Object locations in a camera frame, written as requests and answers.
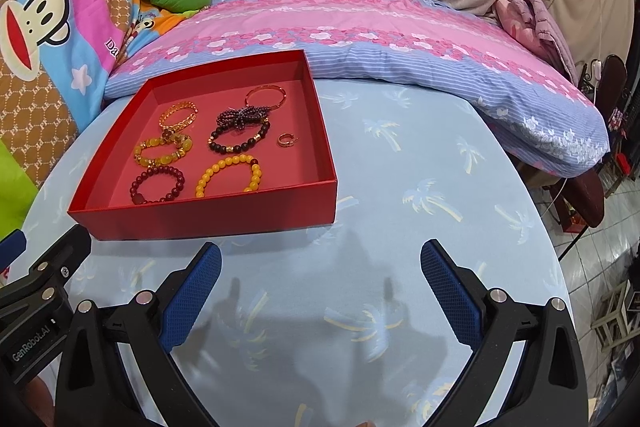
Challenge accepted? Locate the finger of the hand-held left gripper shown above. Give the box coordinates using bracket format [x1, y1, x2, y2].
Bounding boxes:
[0, 229, 27, 275]
[0, 223, 93, 310]

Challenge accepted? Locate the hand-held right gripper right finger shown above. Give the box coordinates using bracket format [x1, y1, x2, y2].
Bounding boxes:
[420, 239, 589, 427]

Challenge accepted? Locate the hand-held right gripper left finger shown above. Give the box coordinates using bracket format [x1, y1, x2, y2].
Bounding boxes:
[54, 242, 223, 427]

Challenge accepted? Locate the dark red bead bracelet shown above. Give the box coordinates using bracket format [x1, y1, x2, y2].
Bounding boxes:
[131, 165, 186, 205]

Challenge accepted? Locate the orange yellow bead bracelet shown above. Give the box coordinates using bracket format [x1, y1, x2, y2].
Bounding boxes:
[196, 155, 263, 198]

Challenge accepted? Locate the yellow large bead bracelet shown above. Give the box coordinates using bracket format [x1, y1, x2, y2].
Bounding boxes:
[132, 131, 193, 168]

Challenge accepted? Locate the dark blue bead bracelet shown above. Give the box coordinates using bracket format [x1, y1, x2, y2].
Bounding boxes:
[208, 119, 271, 155]

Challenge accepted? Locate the red cardboard box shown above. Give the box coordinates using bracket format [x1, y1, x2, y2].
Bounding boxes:
[67, 49, 338, 242]

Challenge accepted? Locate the garnet small bead bow bracelet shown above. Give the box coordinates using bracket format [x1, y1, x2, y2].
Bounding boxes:
[216, 104, 271, 132]

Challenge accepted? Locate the person's left forearm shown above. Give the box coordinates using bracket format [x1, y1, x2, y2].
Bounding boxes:
[15, 371, 58, 427]

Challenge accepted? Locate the light blue palm print tablecloth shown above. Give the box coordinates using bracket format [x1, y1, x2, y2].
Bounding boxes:
[20, 77, 567, 427]

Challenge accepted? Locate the white metal stool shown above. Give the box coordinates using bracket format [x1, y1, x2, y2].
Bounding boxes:
[592, 279, 640, 349]

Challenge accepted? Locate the dark red chair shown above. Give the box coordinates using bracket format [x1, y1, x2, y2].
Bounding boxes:
[520, 54, 629, 229]

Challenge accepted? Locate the rose gold bangle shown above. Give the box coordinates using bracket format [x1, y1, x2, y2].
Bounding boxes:
[245, 87, 287, 112]

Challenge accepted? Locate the pink and blue floral pillow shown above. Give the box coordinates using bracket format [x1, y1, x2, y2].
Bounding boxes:
[105, 0, 611, 175]

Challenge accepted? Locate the folded purple cloth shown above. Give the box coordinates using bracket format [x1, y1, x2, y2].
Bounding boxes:
[492, 0, 578, 80]

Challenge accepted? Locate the gold chain bracelet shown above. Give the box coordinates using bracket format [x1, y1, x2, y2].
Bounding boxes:
[159, 103, 197, 132]

